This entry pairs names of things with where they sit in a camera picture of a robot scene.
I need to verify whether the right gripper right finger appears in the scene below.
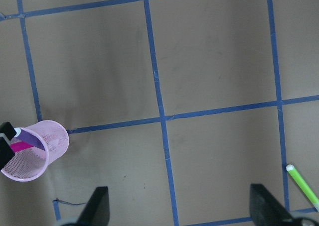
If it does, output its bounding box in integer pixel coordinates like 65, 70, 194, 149
250, 184, 319, 226

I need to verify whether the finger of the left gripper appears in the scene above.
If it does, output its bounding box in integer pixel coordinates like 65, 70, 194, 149
0, 122, 15, 139
0, 133, 14, 170

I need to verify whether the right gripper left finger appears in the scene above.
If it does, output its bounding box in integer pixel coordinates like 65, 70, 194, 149
57, 186, 110, 226

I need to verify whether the pink pen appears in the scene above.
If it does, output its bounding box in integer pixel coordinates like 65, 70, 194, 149
10, 141, 33, 153

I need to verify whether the purple pen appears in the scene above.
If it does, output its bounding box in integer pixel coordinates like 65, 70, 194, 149
14, 127, 45, 150

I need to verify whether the pink mesh cup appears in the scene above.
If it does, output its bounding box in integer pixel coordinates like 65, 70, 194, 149
1, 120, 69, 182

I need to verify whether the green pen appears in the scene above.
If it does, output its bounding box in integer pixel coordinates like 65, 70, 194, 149
286, 164, 319, 211

